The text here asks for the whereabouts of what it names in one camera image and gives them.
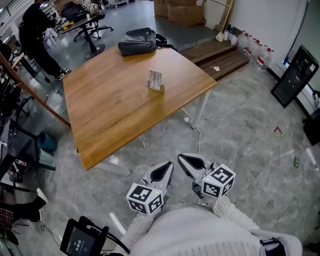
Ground dark round table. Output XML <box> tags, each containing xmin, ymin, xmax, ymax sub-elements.
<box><xmin>59</xmin><ymin>9</ymin><xmax>107</xmax><ymax>60</ymax></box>

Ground black framed display panel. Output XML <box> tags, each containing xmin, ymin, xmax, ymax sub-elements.
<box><xmin>271</xmin><ymin>44</ymin><xmax>320</xmax><ymax>109</ymax></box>

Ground white table card wooden holder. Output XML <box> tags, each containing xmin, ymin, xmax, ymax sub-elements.
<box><xmin>146</xmin><ymin>68</ymin><xmax>166</xmax><ymax>94</ymax></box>

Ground black office chair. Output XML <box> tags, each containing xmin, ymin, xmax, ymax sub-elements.
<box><xmin>73</xmin><ymin>9</ymin><xmax>115</xmax><ymax>42</ymax></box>

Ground wooden platform steps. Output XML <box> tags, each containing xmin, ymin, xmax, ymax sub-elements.
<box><xmin>178</xmin><ymin>38</ymin><xmax>251</xmax><ymax>81</ymax></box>

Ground person's left forearm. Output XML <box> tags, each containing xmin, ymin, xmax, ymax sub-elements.
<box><xmin>121</xmin><ymin>212</ymin><xmax>163</xmax><ymax>251</ymax></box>

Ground black box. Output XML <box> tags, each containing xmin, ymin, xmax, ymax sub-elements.
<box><xmin>302</xmin><ymin>117</ymin><xmax>320</xmax><ymax>147</ymax></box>

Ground wooden stretcher frame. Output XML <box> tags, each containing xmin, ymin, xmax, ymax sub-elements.
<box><xmin>203</xmin><ymin>0</ymin><xmax>235</xmax><ymax>32</ymax></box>

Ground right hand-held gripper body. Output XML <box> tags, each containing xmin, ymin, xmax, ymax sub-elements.
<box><xmin>191</xmin><ymin>162</ymin><xmax>237</xmax><ymax>206</ymax></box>

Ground wooden coat rack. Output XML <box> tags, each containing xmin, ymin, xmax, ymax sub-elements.
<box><xmin>0</xmin><ymin>52</ymin><xmax>72</xmax><ymax>127</ymax></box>

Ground wooden table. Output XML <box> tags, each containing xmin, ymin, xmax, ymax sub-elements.
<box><xmin>62</xmin><ymin>44</ymin><xmax>218</xmax><ymax>177</ymax></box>

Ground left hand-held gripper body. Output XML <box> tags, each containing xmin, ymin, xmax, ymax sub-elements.
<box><xmin>125</xmin><ymin>177</ymin><xmax>173</xmax><ymax>216</ymax></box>

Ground black metal rack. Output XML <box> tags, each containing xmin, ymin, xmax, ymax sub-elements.
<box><xmin>0</xmin><ymin>119</ymin><xmax>57</xmax><ymax>193</ymax></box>

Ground group of clear water jugs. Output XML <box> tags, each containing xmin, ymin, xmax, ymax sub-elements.
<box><xmin>236</xmin><ymin>30</ymin><xmax>275</xmax><ymax>73</ymax></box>

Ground black monitor screen device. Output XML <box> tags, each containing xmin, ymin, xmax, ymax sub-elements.
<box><xmin>59</xmin><ymin>216</ymin><xmax>110</xmax><ymax>256</ymax></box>

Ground black monitor cable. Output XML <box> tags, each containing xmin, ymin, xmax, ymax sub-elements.
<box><xmin>99</xmin><ymin>226</ymin><xmax>131</xmax><ymax>255</ymax></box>

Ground white power cable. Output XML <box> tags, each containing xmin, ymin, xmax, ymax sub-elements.
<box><xmin>181</xmin><ymin>107</ymin><xmax>202</xmax><ymax>155</ymax></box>

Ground grey backpack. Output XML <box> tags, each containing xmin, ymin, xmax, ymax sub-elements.
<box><xmin>117</xmin><ymin>27</ymin><xmax>174</xmax><ymax>56</ymax></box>

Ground teal bin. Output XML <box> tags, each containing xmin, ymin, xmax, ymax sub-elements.
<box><xmin>37</xmin><ymin>131</ymin><xmax>59</xmax><ymax>152</ymax></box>

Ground person's right forearm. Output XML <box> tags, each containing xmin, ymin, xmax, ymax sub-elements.
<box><xmin>212</xmin><ymin>195</ymin><xmax>262</xmax><ymax>235</ymax></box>

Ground black waist pack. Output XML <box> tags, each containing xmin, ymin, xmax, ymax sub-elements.
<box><xmin>259</xmin><ymin>238</ymin><xmax>286</xmax><ymax>256</ymax></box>

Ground brown cardboard box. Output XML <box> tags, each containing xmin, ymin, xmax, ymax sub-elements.
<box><xmin>153</xmin><ymin>0</ymin><xmax>173</xmax><ymax>18</ymax></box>
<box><xmin>169</xmin><ymin>0</ymin><xmax>199</xmax><ymax>7</ymax></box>
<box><xmin>167</xmin><ymin>3</ymin><xmax>205</xmax><ymax>27</ymax></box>

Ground person's torso white sweater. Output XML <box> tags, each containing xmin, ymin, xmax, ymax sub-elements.
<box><xmin>119</xmin><ymin>203</ymin><xmax>304</xmax><ymax>256</ymax></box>

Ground silver kettle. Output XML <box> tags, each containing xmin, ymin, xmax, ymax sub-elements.
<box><xmin>87</xmin><ymin>3</ymin><xmax>100</xmax><ymax>17</ymax></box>

